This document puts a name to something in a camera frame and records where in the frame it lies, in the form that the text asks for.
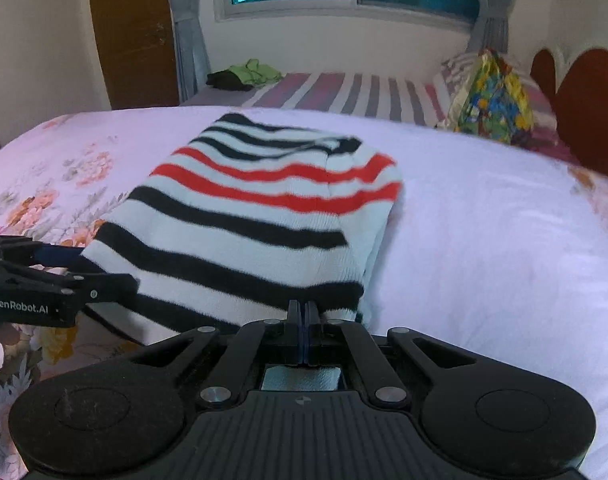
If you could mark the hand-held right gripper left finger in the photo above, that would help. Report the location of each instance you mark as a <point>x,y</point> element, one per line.
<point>295,332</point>

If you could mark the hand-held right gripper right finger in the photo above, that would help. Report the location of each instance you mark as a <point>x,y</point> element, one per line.
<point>311,332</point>

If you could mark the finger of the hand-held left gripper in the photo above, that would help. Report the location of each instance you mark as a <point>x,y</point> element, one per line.
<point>109,286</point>
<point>59,256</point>

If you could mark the striped knit sweater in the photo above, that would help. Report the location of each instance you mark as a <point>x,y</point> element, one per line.
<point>244,220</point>

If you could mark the pink floral blanket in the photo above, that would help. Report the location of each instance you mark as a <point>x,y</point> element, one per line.
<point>483,260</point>

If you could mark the brown wooden door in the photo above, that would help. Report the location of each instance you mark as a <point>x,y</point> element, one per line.
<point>134,35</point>

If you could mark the dark cloth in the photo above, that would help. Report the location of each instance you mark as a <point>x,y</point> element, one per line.
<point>226,81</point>

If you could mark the striped bed sheet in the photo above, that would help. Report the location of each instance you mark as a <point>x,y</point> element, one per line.
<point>334,92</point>

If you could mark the grey curtain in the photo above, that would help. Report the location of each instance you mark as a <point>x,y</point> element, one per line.
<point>493,10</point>
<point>186,35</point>

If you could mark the green cloth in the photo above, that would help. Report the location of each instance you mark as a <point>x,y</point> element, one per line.
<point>256,72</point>

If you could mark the colourful printed bag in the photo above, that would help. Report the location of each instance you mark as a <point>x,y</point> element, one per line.
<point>491,100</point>

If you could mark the red scalloped headboard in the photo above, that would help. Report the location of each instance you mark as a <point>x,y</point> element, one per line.
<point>588,100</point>

